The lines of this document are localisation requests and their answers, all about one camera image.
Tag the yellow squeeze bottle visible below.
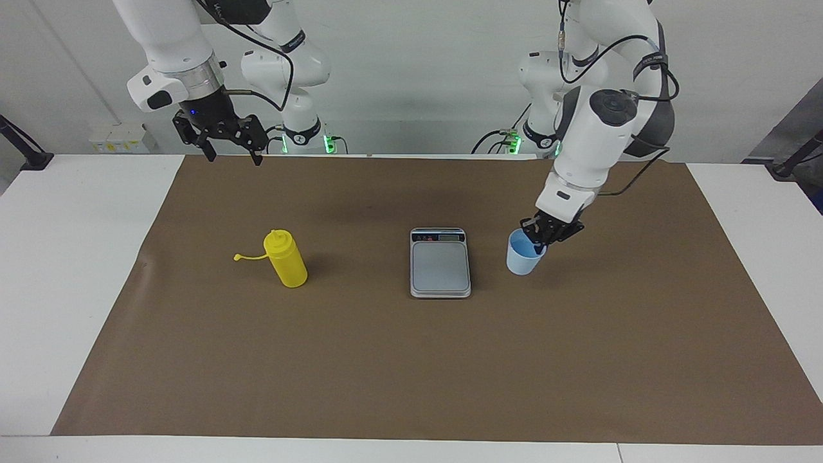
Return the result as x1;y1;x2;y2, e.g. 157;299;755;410
233;229;309;288

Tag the black clamp stand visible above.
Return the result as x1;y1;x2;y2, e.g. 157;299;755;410
765;129;823;179
0;114;55;171

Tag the silver digital kitchen scale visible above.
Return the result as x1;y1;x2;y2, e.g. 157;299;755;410
410;227;472;300

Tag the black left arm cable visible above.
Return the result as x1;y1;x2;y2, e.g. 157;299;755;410
558;0;681;197

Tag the white wall outlet box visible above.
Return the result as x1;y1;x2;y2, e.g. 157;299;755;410
89;124;150;154

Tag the light blue plastic cup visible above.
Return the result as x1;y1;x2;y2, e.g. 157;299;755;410
506;228;547;277

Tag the black base cable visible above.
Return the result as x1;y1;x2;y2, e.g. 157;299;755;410
254;125;287;155
471;100;534;155

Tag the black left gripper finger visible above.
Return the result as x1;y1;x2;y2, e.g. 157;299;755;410
521;218;548;253
545;222;586;249

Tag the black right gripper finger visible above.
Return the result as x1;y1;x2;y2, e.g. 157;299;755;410
172;111;218;163
238;114;269;167

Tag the brown paper table mat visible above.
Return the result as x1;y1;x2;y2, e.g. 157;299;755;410
50;154;823;446

